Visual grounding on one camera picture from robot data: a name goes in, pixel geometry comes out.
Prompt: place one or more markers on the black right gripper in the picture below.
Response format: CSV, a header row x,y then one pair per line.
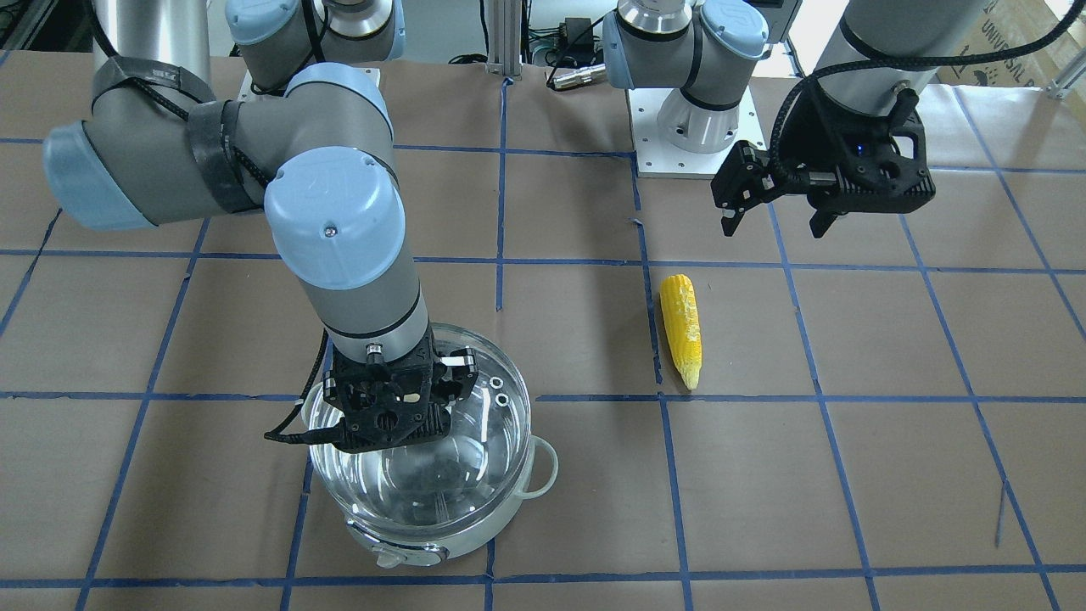
x,y
459,379

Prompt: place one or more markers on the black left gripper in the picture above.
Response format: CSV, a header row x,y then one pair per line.
x,y
812,138

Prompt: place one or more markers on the glass pot lid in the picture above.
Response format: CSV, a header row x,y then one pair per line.
x,y
427,445

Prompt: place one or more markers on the yellow corn cob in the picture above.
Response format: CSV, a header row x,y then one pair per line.
x,y
682,327

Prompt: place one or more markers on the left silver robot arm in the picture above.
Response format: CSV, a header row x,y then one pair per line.
x,y
709,49

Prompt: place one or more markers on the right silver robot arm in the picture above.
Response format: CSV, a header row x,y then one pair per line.
x,y
315,156

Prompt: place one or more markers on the pale green cooking pot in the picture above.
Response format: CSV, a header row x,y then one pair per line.
x,y
422,504

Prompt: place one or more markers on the cardboard box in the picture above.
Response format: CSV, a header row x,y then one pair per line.
x,y
1010,24

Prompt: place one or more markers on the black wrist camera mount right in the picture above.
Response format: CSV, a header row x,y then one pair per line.
x,y
379,405

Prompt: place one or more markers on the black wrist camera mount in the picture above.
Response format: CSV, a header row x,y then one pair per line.
x,y
879,162
379,405

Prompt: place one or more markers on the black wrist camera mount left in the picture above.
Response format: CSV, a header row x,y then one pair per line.
x,y
879,162

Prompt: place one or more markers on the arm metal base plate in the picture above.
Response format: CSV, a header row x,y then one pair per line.
x,y
349,77
675,139

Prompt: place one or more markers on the aluminium frame post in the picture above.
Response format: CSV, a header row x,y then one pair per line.
x,y
504,22

